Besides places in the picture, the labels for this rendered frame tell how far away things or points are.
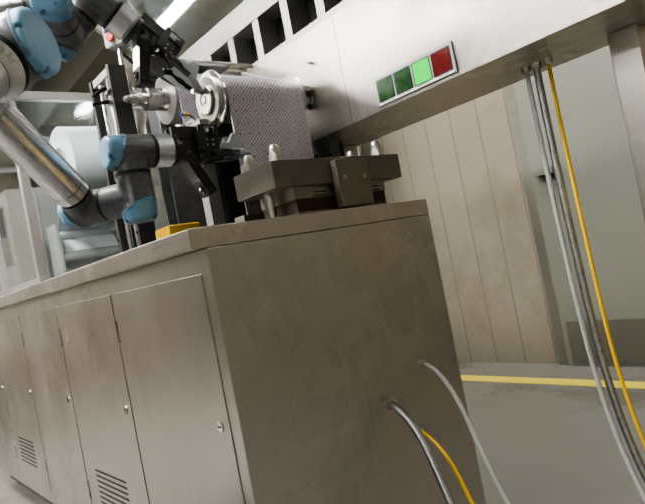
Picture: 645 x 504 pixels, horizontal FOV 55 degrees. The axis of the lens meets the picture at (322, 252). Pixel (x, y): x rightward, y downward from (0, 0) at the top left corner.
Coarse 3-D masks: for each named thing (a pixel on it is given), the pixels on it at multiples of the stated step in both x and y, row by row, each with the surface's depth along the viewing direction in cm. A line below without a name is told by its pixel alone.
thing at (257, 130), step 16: (240, 112) 153; (256, 112) 156; (272, 112) 160; (288, 112) 163; (304, 112) 166; (240, 128) 153; (256, 128) 156; (272, 128) 159; (288, 128) 162; (304, 128) 166; (256, 144) 155; (288, 144) 161; (304, 144) 165; (240, 160) 151; (256, 160) 154
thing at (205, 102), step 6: (204, 90) 153; (210, 90) 152; (198, 96) 156; (204, 96) 154; (210, 96) 152; (198, 102) 156; (204, 102) 154; (210, 102) 152; (198, 108) 157; (204, 108) 155; (210, 108) 153; (204, 114) 155; (210, 114) 155
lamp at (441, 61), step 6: (444, 48) 137; (432, 54) 140; (438, 54) 139; (444, 54) 138; (432, 60) 140; (438, 60) 139; (444, 60) 138; (450, 60) 137; (438, 66) 139; (444, 66) 138; (450, 66) 137; (438, 72) 139
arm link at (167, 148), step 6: (156, 138) 140; (162, 138) 136; (168, 138) 137; (162, 144) 135; (168, 144) 136; (174, 144) 137; (162, 150) 135; (168, 150) 136; (174, 150) 137; (162, 156) 135; (168, 156) 136; (174, 156) 137; (162, 162) 136; (168, 162) 138
